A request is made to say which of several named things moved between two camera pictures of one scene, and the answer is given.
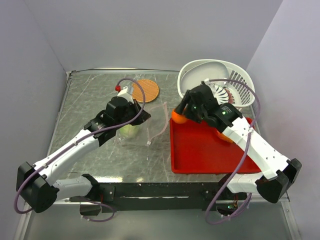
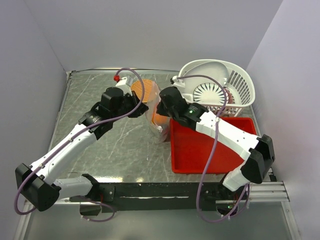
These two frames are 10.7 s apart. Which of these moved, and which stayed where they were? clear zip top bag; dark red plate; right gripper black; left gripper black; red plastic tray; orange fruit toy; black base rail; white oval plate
Moved: left gripper black; right gripper black; clear zip top bag; orange fruit toy
Stayed: red plastic tray; white oval plate; dark red plate; black base rail
